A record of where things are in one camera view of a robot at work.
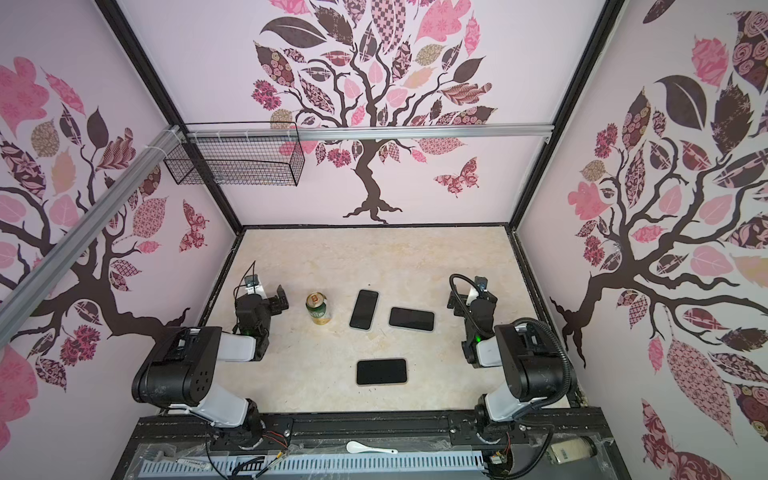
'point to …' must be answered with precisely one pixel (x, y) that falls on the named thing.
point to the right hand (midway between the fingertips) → (472, 285)
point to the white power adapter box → (575, 449)
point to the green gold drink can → (316, 304)
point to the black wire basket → (248, 153)
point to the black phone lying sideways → (411, 318)
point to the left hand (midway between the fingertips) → (267, 291)
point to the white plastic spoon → (357, 447)
